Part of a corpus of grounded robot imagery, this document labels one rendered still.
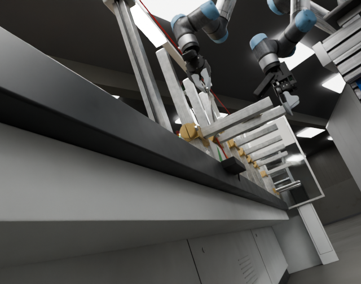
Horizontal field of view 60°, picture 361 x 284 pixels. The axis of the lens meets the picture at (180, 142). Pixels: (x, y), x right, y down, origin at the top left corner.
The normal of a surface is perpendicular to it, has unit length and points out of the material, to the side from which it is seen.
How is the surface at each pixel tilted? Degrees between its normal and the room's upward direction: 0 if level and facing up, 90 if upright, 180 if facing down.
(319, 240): 90
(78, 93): 90
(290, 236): 90
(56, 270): 90
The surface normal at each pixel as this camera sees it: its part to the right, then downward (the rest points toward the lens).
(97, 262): 0.87, -0.41
